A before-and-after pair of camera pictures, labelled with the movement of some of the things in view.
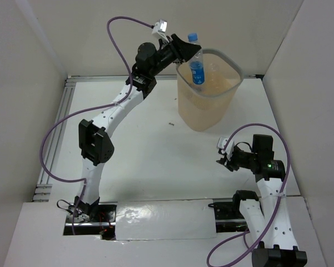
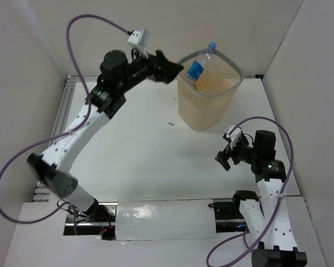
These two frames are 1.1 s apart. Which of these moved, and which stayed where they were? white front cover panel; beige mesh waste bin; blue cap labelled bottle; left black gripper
Moved: left black gripper; blue cap labelled bottle
Stayed: white front cover panel; beige mesh waste bin
